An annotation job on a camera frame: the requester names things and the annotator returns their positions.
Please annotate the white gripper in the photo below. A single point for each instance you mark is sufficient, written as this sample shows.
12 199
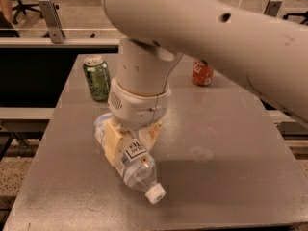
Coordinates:
141 109

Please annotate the blue labelled plastic water bottle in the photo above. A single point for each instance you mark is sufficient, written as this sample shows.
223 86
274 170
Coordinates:
135 165

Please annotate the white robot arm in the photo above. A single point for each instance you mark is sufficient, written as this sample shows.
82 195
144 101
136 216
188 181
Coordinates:
264 55

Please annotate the green soda can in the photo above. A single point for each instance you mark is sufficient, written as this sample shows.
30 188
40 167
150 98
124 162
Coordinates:
98 77

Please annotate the red cola can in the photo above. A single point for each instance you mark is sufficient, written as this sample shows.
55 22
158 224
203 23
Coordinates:
202 74

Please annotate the person at left edge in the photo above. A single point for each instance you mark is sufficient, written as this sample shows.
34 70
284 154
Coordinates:
6 28

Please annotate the black office chair right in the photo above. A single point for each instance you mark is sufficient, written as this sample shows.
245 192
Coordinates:
303 15

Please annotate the left grey metal bracket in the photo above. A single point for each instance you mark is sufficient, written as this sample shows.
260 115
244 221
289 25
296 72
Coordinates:
52 21

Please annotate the grey metal bracket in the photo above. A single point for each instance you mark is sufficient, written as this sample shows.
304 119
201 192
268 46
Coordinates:
273 7
52 21

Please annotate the grey metal rail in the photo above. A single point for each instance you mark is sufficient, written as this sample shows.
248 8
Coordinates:
12 42

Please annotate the right grey metal bracket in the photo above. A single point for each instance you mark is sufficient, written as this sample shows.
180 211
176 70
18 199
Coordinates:
273 7

